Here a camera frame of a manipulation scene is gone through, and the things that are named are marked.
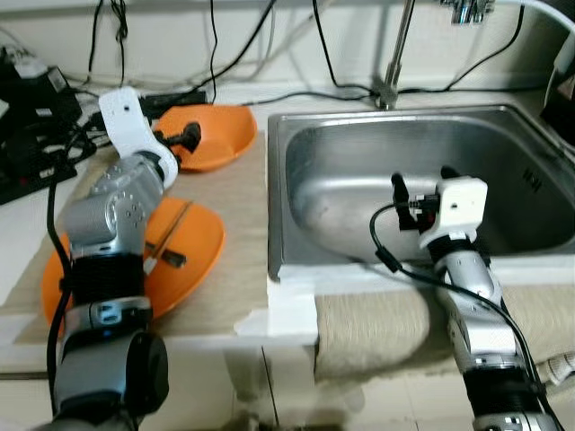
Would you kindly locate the orange bowl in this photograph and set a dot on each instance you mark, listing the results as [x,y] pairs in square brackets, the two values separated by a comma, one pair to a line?
[225,135]

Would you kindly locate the orange plate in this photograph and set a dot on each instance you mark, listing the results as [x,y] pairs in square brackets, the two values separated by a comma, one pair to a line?
[193,251]

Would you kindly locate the black power adapter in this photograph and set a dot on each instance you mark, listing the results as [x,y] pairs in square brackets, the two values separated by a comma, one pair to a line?
[175,101]

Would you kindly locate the stainless steel sink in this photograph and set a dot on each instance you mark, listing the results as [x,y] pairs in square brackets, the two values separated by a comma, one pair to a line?
[359,180]

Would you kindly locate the beige woven mat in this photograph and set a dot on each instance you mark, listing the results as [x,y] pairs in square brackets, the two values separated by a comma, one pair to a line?
[243,233]

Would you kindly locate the beige cloth towel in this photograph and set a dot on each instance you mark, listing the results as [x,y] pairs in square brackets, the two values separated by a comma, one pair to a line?
[377,332]

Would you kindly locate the black appliance with warning sticker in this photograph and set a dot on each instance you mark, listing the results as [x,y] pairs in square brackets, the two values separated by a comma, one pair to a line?
[561,90]

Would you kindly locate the black battery charger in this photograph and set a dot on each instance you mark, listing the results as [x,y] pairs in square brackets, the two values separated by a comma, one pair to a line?
[36,99]

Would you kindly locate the chrome water valve fitting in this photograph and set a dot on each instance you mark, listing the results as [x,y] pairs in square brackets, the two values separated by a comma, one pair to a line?
[467,11]

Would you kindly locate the white base cabinet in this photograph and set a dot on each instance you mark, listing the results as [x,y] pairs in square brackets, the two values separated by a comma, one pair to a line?
[269,386]

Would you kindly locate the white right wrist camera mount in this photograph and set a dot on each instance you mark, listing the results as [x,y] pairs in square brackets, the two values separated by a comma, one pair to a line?
[458,211]

